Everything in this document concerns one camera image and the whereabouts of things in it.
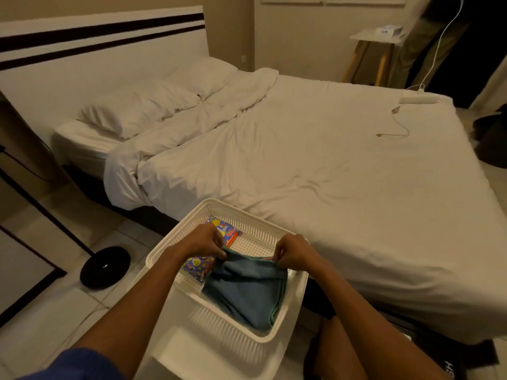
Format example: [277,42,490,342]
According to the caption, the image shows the brown wooden cabinet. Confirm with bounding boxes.
[0,90,69,187]

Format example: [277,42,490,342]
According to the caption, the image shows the bed with white sheet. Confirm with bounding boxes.
[53,67,507,345]

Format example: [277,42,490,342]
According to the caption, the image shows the person's right hand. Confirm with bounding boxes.
[273,234,322,273]

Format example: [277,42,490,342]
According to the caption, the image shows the white power strip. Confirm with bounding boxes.
[398,90,440,105]

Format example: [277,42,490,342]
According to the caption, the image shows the small white pillow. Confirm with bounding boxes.
[166,56,238,102]

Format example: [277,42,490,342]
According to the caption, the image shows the black flat case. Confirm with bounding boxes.
[378,312,500,380]

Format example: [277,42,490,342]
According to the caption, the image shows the blue sleeve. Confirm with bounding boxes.
[15,348,126,380]

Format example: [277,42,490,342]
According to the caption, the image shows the person's left hand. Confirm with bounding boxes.
[179,223,229,262]

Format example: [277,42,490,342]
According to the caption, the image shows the white plastic stool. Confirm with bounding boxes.
[129,267,310,380]

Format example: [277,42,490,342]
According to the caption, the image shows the white box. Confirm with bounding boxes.
[374,24,404,37]

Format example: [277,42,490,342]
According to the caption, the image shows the white side table wooden legs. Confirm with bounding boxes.
[341,29,407,88]

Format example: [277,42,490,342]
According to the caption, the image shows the person's leg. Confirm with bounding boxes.
[312,316,359,380]

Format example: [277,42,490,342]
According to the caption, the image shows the person's left forearm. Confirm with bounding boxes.
[71,240,200,379]

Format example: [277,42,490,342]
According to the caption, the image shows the white perforated plastic basket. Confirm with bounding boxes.
[145,198,310,344]

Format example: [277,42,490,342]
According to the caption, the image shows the white headboard with black stripes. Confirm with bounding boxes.
[0,5,210,149]

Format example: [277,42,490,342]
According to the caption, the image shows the colourful printed packet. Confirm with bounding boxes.
[183,215,243,284]

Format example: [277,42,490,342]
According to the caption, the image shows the black round robot vacuum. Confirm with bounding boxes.
[79,246,132,290]

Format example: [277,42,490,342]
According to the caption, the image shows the white power cable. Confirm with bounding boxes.
[416,0,465,92]

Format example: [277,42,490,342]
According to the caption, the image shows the blue-green towel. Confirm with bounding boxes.
[202,245,289,331]

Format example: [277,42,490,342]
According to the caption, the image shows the black bag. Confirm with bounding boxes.
[473,108,507,169]

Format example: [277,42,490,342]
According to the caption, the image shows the white wardrobe with black trim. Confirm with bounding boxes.
[0,169,96,330]

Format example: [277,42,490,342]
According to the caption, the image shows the white duvet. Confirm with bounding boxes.
[103,68,507,345]

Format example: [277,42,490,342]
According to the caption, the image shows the large white pillow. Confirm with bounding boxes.
[76,80,201,140]

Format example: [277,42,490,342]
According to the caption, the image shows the person's right forearm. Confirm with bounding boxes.
[306,255,452,380]

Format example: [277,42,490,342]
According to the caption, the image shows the thin charging cable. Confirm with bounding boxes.
[375,106,411,139]

